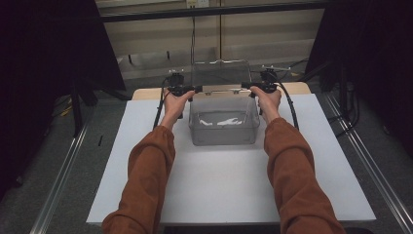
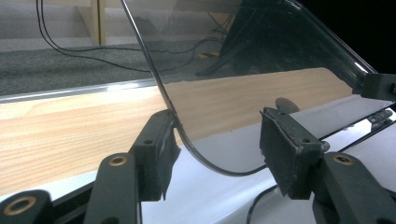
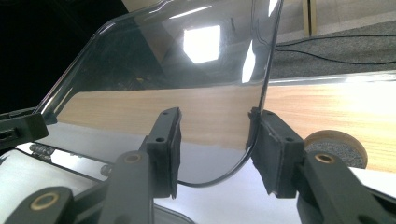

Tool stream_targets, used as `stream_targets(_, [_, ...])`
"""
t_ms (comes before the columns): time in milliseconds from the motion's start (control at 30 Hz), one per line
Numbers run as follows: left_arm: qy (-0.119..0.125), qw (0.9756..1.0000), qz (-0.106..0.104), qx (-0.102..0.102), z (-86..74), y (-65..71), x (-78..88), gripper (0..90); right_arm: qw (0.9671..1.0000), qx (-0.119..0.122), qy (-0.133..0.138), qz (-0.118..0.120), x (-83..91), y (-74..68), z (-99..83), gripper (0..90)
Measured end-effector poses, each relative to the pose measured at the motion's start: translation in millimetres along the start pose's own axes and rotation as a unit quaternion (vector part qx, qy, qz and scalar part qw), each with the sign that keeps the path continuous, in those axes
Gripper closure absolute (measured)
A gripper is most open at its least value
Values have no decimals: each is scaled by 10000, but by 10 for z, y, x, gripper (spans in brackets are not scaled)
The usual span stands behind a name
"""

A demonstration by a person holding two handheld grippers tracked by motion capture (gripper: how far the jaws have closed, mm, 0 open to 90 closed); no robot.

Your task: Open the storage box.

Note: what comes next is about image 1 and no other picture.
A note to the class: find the person's right hand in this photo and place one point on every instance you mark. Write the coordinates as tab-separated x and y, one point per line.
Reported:
269	104

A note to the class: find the black horizontal bar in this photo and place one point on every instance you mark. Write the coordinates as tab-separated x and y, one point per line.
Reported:
211	11

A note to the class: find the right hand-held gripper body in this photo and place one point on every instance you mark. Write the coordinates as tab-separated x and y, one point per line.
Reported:
269	79

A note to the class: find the white board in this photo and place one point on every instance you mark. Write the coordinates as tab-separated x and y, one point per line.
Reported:
224	185

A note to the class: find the person's left hand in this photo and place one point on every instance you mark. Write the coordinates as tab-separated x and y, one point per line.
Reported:
173	107

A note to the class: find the transparent plastic storage box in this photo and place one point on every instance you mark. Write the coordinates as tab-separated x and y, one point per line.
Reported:
224	135

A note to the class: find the aluminium rail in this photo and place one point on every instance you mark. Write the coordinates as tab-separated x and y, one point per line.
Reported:
60	185
373	165

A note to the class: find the wooden table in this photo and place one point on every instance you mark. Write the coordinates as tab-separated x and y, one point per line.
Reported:
146	94

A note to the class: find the transparent plastic box lid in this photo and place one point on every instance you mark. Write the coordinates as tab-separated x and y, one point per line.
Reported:
222	78

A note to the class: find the small black peg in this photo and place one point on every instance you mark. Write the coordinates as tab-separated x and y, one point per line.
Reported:
130	59
168	54

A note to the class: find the white wall socket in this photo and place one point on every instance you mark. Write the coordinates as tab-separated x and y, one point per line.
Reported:
197	3

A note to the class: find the black curtain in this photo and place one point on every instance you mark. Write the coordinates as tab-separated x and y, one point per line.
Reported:
373	48
39	65

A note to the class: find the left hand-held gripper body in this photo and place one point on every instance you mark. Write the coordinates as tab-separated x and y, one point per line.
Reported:
176	83

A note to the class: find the small black floor item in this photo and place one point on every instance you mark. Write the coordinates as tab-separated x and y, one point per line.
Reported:
100	140

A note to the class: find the black metal stand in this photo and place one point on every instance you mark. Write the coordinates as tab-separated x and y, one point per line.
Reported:
77	110

